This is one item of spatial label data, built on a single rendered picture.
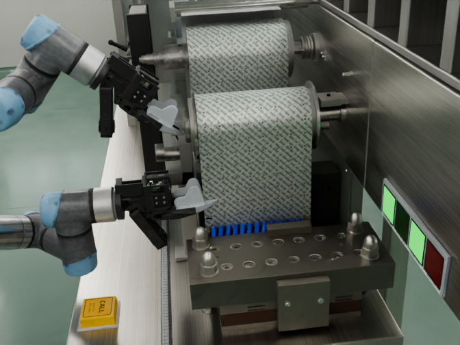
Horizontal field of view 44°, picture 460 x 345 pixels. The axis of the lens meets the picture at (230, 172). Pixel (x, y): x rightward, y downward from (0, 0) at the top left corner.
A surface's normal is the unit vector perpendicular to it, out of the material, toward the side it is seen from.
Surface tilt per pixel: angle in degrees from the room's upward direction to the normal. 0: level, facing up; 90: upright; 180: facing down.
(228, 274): 0
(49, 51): 95
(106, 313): 0
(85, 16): 90
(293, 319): 90
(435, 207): 90
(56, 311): 0
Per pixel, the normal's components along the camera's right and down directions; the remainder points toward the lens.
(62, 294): -0.04, -0.90
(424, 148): -0.99, 0.09
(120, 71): 0.11, 0.43
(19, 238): 0.79, 0.30
